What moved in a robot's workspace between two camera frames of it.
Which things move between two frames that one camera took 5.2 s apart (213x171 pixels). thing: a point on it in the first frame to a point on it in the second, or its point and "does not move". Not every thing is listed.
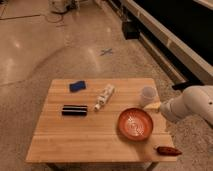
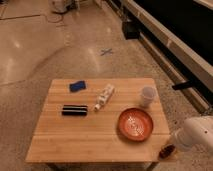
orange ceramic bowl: x=135 y=124 does not move
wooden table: x=100 y=120 does not move
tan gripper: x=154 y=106 to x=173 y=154
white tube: x=104 y=97 does not move
